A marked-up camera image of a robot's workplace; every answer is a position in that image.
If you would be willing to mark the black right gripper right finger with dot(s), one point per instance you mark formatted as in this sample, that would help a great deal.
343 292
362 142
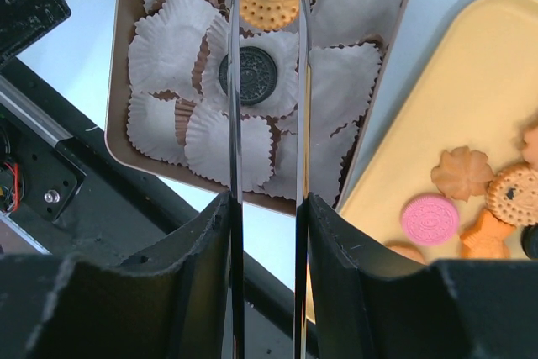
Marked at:
370 302

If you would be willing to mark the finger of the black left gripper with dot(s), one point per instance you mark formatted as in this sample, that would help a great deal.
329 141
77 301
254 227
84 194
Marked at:
23 22

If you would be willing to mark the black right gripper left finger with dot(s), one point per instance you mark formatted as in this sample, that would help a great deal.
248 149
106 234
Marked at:
166 301

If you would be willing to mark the rose gold cookie tin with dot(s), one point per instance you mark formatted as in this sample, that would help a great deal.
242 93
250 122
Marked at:
128 12

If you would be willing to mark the black sandwich cookie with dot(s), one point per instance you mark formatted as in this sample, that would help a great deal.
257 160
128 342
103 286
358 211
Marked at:
529 241
258 75

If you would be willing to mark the metal tongs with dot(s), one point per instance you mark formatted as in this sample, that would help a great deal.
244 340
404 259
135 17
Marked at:
236 189

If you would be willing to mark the pink sandwich cookie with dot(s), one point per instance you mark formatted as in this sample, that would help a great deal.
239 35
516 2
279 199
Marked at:
429 219

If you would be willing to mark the orange fish cookie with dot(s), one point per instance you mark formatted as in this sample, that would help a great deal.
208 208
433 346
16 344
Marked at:
486 238

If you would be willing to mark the swirl butter cookie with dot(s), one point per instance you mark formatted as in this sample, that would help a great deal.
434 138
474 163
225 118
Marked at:
462 173

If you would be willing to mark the tan sandwich cookie spotted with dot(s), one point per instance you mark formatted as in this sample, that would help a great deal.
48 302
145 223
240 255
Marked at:
512 195

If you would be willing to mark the flower butter cookie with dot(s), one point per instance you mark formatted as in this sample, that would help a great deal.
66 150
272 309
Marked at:
529 148

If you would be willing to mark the yellow plastic tray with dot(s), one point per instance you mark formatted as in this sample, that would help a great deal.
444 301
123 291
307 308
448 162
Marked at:
478 90

